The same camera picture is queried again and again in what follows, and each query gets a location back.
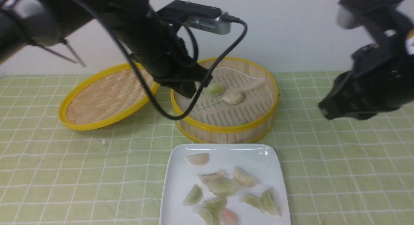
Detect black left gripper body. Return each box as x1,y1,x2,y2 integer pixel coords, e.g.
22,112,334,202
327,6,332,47
129,23,212,98

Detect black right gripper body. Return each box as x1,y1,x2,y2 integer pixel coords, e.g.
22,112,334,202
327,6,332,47
318,44,413,120

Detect green steamed dumpling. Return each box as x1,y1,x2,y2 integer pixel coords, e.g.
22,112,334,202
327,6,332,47
205,83,226,97

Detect white steamed dumpling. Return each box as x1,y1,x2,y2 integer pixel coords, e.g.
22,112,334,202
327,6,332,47
222,91,244,105

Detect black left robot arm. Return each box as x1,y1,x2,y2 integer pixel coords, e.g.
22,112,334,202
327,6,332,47
1,0,212,98

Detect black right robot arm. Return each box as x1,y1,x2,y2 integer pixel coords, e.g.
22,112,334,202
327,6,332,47
318,0,414,120

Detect pink dumpling on plate top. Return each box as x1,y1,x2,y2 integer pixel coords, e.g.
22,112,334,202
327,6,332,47
186,153,210,166

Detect pale dumpling plate centre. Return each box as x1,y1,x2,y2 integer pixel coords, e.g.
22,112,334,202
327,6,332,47
198,170,226,186

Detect green dumpling plate left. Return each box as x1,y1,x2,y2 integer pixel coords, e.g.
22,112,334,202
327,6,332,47
182,184,203,206

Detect green dumpling plate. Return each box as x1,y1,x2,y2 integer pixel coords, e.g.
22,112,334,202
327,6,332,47
239,194,265,213
208,179,240,197
182,184,203,206
202,197,227,214

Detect green dumpling plate centre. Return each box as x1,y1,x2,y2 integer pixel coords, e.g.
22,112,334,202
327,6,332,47
208,179,240,197

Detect yellowish dumpling on plate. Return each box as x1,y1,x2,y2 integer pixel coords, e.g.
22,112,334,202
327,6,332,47
233,166,258,188

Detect green dumpling plate bottom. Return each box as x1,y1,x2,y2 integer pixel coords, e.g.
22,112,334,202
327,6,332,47
202,197,227,214

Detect green dumpling plate right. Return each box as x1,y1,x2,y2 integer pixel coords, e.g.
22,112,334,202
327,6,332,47
239,194,265,213

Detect white square plate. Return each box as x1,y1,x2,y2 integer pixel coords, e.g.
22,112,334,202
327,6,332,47
159,144,292,225

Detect pink dumpling plate bottom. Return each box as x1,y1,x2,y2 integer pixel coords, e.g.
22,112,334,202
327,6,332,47
218,209,238,225

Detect yellow-rimmed bamboo steamer lid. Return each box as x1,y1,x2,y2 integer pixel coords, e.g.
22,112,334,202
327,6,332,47
58,63,149,131

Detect yellow-rimmed bamboo steamer basket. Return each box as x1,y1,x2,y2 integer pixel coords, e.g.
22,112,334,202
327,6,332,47
176,58,279,144

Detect green checkered tablecloth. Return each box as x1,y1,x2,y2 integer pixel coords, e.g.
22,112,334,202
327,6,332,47
0,72,414,225

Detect green dumpling far right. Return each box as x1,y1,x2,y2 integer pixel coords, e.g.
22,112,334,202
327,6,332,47
261,187,281,216

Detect green dumpling bottom edge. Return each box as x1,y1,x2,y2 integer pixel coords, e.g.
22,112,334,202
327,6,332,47
193,207,215,225

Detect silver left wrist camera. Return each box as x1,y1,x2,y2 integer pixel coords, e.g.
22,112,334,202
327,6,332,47
157,0,231,35

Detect black left camera cable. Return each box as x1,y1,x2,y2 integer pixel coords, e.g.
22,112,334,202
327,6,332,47
52,0,248,121

